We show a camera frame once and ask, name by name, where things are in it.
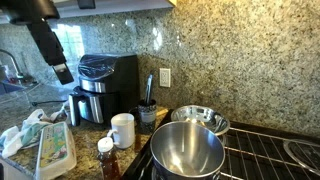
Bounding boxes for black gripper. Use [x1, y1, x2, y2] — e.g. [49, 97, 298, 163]
[26, 20, 75, 85]

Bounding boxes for bear-shaped honey bottle white cap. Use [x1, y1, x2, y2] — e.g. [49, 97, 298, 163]
[97, 136, 122, 180]

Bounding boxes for curved sink faucet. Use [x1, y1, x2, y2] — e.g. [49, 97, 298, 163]
[0, 49, 24, 80]

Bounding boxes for white and teal cloth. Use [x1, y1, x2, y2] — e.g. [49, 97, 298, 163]
[0, 108, 69, 159]

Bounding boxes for white ceramic mug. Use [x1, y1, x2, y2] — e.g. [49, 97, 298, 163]
[106, 113, 137, 150]

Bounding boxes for steel kitchen tongs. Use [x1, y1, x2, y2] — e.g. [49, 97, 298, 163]
[144, 73, 154, 106]

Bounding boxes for dark utensil holder cup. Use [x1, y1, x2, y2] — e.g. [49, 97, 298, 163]
[137, 99, 158, 134]

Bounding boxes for upper kitchen cabinet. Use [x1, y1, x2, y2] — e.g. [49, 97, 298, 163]
[49, 0, 178, 19]

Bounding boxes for black kitchen stove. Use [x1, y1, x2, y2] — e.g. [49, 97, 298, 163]
[121, 108, 320, 180]

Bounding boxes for small stainless steel bowl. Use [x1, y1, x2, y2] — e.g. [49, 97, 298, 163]
[170, 104, 231, 137]

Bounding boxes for large stainless steel pot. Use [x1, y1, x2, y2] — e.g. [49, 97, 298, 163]
[149, 120, 226, 180]

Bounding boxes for black power cable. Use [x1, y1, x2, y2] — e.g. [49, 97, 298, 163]
[31, 99, 69, 107]

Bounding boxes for white wall outlet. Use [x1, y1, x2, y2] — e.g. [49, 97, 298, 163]
[158, 67, 172, 88]

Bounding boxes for silver wire rack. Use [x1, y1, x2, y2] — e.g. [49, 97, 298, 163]
[218, 126, 320, 180]

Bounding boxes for silver burner drip ring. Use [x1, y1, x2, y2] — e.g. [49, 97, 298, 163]
[283, 139, 320, 176]

